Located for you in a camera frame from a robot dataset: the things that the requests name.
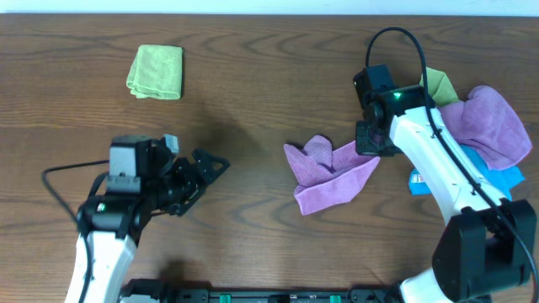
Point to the folded green cloth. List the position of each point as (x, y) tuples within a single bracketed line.
[(157, 72)]

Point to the crumpled purple cloth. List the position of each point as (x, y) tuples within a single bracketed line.
[(487, 123)]

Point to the crumpled green cloth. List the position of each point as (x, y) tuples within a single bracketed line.
[(440, 88)]

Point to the purple cloth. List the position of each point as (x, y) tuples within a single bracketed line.
[(487, 123), (327, 177)]

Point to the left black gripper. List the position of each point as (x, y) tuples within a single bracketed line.
[(188, 179)]

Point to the blue cloth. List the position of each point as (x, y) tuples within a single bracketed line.
[(504, 180)]

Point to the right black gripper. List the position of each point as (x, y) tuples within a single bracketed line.
[(366, 140)]

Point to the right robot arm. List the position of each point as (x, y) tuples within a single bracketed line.
[(488, 240)]

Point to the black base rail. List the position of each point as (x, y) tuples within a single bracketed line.
[(158, 291)]

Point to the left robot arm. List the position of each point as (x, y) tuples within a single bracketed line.
[(110, 225)]

